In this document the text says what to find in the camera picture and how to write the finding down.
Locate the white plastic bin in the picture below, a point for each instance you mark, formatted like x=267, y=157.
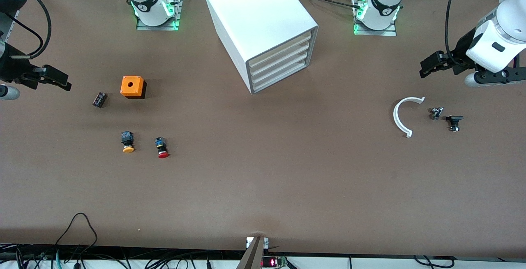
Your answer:
x=279, y=49

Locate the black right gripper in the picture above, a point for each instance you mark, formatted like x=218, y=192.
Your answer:
x=12, y=70

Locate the red mushroom push button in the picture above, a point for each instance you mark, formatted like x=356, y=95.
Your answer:
x=161, y=147

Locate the yellow mushroom push button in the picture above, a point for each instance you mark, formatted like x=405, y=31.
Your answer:
x=128, y=141

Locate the small grey metal part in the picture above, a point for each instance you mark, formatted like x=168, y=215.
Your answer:
x=436, y=113

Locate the orange box with hole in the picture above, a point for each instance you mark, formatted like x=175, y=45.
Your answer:
x=133, y=89

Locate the small black plastic part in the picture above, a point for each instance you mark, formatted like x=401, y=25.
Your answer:
x=454, y=120

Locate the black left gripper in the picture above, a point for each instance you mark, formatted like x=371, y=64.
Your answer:
x=462, y=55

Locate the white curved plastic bracket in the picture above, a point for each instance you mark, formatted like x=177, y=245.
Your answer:
x=397, y=117

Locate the small device with red light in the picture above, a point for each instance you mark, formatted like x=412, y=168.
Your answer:
x=273, y=262

